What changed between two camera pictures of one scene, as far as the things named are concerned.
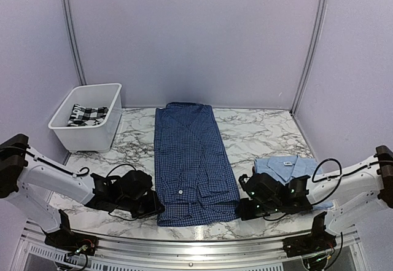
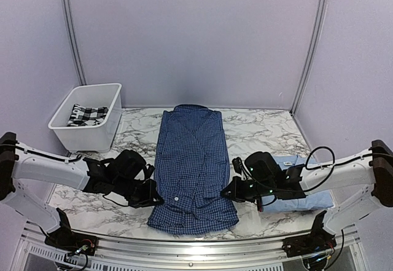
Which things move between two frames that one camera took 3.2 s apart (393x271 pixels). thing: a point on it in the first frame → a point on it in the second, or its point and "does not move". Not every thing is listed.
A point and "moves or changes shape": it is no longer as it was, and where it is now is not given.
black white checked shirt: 81,116 does not move
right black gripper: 245,214 → 236,194
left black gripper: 154,209 → 149,193
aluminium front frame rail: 350,251 does not move
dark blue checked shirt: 196,182 moves or changes shape
